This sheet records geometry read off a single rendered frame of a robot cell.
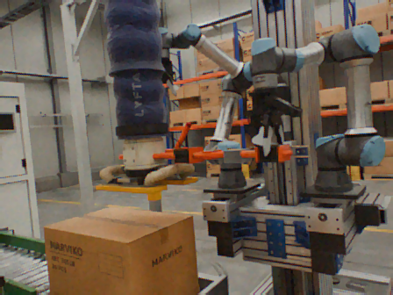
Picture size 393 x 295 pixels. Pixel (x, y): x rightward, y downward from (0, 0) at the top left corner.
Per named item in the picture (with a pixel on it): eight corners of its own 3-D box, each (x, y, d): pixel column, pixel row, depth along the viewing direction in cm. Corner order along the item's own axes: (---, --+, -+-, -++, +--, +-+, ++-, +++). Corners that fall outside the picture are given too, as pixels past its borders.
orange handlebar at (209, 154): (102, 161, 155) (101, 154, 155) (149, 154, 179) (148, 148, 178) (288, 160, 97) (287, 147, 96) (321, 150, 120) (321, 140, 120)
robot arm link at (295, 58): (280, 54, 117) (257, 53, 111) (306, 46, 107) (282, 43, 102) (282, 76, 117) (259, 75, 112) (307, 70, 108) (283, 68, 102)
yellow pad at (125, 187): (95, 190, 141) (94, 178, 141) (114, 186, 149) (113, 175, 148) (149, 194, 119) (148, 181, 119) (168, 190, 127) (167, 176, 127)
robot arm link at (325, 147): (328, 163, 150) (326, 134, 149) (356, 165, 138) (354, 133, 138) (310, 167, 143) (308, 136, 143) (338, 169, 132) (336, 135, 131)
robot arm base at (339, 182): (319, 185, 152) (317, 164, 152) (355, 186, 144) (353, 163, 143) (310, 191, 140) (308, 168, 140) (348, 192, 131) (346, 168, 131)
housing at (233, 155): (223, 163, 111) (222, 150, 111) (233, 161, 116) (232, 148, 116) (240, 163, 107) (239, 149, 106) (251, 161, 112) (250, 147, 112)
